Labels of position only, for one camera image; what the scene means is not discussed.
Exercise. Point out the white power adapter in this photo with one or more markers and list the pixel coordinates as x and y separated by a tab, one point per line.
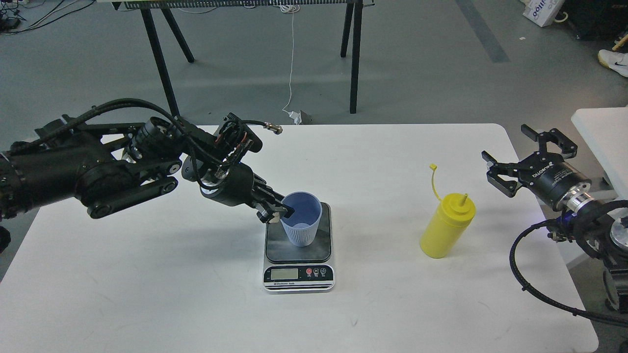
300	118

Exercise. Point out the white sneaker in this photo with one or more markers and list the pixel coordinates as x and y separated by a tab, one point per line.
617	62

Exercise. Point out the white side table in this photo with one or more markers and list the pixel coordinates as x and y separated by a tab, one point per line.
601	137

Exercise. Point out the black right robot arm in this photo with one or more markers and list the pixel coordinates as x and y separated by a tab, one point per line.
598	228

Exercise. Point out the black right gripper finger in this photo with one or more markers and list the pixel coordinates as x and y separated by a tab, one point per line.
503	176
568	148

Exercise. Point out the yellow squeeze bottle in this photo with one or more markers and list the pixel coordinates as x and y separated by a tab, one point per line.
452	216

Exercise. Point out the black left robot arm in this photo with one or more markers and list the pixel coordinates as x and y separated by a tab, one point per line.
125	152

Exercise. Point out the black trestle table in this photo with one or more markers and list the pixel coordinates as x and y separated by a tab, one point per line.
351	35

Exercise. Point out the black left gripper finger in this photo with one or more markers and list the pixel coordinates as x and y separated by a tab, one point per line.
272	212
266	193

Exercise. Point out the blue plastic cup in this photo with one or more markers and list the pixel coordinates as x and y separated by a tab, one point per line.
302	225

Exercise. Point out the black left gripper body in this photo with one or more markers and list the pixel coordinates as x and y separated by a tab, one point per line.
239	187

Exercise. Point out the white printed bag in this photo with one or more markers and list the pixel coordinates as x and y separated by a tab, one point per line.
544	12

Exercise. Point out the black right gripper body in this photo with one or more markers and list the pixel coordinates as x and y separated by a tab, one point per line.
550	178

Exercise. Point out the digital kitchen scale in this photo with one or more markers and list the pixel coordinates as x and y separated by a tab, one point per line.
292	269

